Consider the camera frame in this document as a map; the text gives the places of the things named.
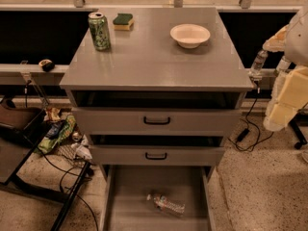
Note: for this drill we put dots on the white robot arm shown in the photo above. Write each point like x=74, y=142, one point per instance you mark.
x=290, y=90

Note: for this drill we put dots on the black drawer handle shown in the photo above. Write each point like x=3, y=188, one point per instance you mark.
x=155, y=156
x=156, y=121

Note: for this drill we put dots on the clear plastic water bottle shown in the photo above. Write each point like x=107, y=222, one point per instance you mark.
x=163, y=204

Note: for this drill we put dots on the grey bottom drawer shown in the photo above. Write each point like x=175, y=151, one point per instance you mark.
x=126, y=207

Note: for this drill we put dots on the grey drawer cabinet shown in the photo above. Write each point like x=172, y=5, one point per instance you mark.
x=147, y=58

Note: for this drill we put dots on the black top drawer handle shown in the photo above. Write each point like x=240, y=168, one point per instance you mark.
x=156, y=121

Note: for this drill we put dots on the crumpled white wrapper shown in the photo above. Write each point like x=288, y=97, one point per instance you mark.
x=81, y=151

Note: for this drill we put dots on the grey top drawer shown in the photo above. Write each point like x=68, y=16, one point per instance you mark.
x=114, y=112

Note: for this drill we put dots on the grey drawer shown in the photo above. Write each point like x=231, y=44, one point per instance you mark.
x=114, y=112
x=181, y=151
x=126, y=207

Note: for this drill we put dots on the green snack bag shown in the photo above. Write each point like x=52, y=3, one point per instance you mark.
x=56, y=135

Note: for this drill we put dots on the green yellow sponge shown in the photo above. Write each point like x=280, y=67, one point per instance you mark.
x=123, y=21

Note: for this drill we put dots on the black middle drawer handle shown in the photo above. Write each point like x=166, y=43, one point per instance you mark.
x=155, y=156

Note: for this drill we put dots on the white bowl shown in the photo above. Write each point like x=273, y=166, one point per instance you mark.
x=190, y=36

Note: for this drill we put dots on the water bottle on ledge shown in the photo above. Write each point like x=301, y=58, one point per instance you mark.
x=258, y=63

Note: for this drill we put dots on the green soda can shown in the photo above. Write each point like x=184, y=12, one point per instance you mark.
x=99, y=31

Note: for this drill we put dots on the black table frame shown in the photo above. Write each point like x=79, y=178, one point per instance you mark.
x=45, y=177

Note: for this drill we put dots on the grey middle drawer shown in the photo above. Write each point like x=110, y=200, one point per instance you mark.
x=181, y=151

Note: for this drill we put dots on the black tape measure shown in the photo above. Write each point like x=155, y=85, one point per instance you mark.
x=46, y=65

